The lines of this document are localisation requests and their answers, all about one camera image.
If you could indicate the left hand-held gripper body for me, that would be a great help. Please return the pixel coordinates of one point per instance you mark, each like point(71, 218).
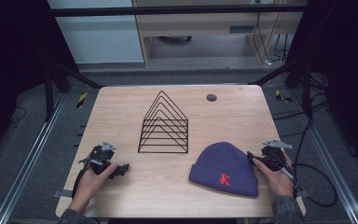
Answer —
point(101, 158)

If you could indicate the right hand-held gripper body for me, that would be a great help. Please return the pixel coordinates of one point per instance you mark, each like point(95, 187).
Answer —
point(273, 157)

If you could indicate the purple knit beanie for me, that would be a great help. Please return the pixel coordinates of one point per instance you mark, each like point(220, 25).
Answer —
point(227, 165)

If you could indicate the person's left hand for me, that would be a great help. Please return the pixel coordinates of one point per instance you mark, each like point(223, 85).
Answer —
point(90, 186)

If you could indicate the person's right hand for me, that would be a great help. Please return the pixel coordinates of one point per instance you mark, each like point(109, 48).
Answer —
point(279, 183)

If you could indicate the yellow black striped tape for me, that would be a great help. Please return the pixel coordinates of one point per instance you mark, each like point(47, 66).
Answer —
point(279, 95)
point(81, 100)

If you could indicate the black metal stand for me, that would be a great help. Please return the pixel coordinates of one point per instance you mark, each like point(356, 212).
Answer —
point(48, 93)
point(306, 90)

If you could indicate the dark curtain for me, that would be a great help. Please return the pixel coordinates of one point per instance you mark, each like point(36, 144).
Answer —
point(348, 62)
point(9, 62)

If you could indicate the white cabinet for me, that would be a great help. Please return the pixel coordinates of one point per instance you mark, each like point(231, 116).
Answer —
point(99, 37)

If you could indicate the light wooden desk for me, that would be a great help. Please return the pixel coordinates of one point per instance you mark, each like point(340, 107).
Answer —
point(199, 25)

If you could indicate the aluminium floor rail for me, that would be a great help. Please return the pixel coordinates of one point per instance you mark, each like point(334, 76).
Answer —
point(28, 161)
point(335, 165)

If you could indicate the black horizontal frame bar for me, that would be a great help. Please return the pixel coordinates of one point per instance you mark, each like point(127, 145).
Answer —
point(167, 11)

